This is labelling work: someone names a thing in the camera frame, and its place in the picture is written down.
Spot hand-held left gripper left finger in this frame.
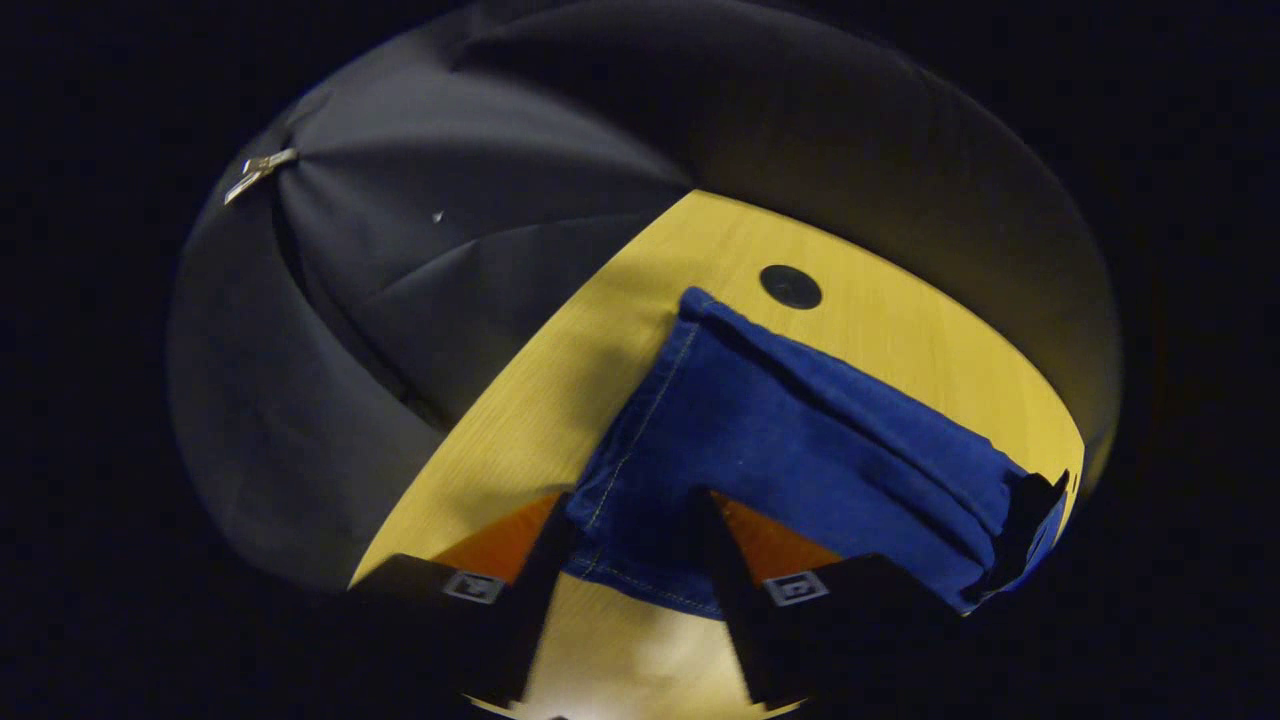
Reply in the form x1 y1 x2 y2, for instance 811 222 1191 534
348 490 579 707

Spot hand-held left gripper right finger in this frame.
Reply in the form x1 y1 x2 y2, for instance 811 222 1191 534
695 488 966 709

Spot blue jeans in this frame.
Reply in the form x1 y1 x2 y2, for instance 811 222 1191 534
562 286 1071 621

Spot black table grommet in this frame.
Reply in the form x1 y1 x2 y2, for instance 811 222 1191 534
758 264 824 311

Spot silver backdrop clip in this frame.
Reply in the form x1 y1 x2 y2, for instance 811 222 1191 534
222 147 300 207

